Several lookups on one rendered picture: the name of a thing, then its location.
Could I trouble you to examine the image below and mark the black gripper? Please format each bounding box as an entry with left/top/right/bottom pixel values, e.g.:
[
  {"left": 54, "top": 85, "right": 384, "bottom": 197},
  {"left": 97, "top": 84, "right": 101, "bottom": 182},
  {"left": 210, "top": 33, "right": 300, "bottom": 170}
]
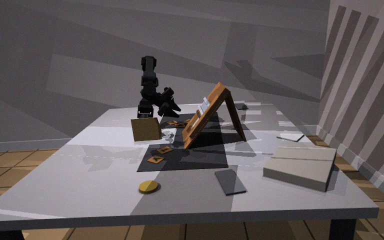
[{"left": 150, "top": 92, "right": 181, "bottom": 118}]

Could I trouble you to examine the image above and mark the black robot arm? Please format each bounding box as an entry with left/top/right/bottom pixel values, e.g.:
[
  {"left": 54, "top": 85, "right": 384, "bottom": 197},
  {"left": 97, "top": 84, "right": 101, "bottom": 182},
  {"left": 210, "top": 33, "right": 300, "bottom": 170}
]
[{"left": 137, "top": 56, "right": 174, "bottom": 119}]

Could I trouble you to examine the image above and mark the yellow round disc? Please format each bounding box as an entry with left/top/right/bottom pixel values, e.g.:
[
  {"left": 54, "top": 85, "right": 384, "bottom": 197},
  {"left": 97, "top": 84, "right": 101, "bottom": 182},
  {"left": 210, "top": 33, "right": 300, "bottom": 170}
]
[{"left": 139, "top": 180, "right": 159, "bottom": 194}]

